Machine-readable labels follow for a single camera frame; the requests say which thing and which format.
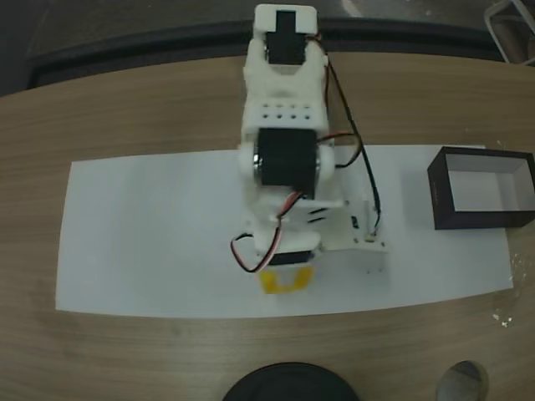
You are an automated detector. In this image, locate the white paper sheet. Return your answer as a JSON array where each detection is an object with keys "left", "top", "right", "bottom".
[
  {"left": 279, "top": 143, "right": 515, "bottom": 321},
  {"left": 55, "top": 150, "right": 289, "bottom": 321}
]

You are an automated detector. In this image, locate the black round camera stand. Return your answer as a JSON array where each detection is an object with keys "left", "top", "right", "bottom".
[{"left": 221, "top": 362, "right": 360, "bottom": 401}]

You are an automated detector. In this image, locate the black camera cable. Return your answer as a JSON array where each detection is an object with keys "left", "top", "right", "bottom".
[{"left": 324, "top": 58, "right": 382, "bottom": 243}]

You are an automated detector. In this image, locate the white tubular frame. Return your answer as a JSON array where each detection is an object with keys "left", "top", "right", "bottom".
[{"left": 483, "top": 0, "right": 535, "bottom": 67}]

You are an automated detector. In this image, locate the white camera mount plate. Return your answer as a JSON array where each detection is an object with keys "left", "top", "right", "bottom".
[{"left": 321, "top": 200, "right": 390, "bottom": 256}]

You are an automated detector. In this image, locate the dark brown cardboard box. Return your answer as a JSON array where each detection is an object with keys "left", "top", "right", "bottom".
[{"left": 426, "top": 145, "right": 535, "bottom": 231}]

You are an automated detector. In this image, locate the red black servo wire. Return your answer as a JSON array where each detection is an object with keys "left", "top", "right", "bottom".
[{"left": 229, "top": 190, "right": 304, "bottom": 273}]

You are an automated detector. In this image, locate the round table cable grommet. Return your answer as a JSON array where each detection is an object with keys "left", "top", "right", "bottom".
[{"left": 436, "top": 359, "right": 490, "bottom": 401}]

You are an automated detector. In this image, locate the yellow cube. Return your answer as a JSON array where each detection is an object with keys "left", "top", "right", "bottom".
[{"left": 258, "top": 268, "right": 315, "bottom": 296}]

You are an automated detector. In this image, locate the grey table edge ledge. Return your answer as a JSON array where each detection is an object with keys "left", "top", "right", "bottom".
[{"left": 24, "top": 16, "right": 535, "bottom": 91}]

